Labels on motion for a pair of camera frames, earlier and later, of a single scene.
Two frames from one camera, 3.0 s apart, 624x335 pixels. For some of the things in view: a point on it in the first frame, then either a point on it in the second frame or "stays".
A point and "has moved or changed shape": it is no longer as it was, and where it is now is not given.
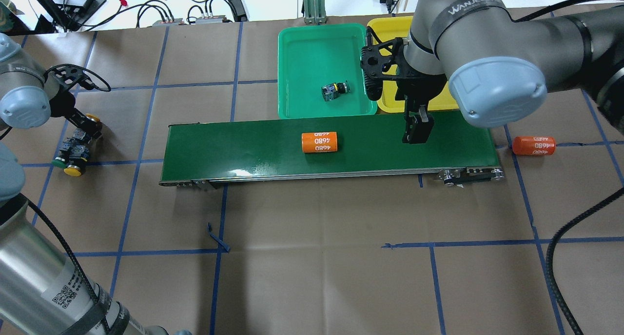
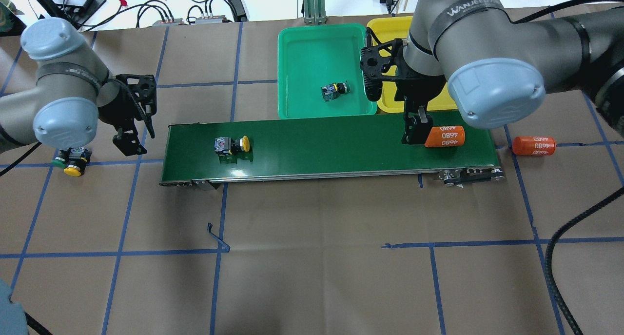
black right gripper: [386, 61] stays
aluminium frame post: [314, 4] stays
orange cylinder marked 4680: [534, 145] stays
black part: [329, 91] stays
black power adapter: [237, 9] stays
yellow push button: [77, 163] stays
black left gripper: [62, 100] -> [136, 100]
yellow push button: [93, 117] has moved or changed shape
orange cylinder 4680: [321, 142] -> [442, 136]
